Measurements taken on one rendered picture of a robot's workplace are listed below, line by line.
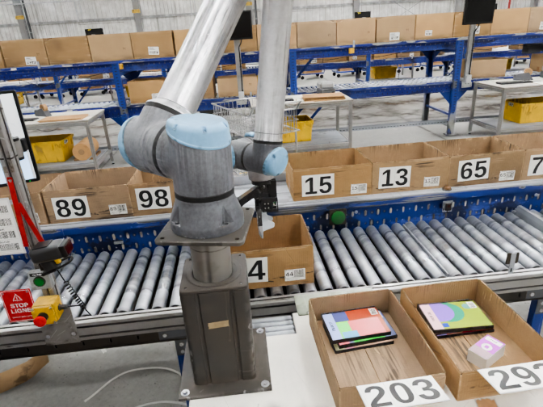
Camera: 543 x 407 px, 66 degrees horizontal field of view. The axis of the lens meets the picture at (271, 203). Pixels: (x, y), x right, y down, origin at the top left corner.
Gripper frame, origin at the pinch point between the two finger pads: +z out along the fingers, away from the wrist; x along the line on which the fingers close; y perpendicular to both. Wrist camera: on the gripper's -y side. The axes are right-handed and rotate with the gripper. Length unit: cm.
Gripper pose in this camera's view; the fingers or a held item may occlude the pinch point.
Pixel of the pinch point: (259, 232)
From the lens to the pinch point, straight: 154.5
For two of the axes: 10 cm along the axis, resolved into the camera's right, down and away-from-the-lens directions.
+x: -0.9, -2.8, 9.5
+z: 0.7, 9.5, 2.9
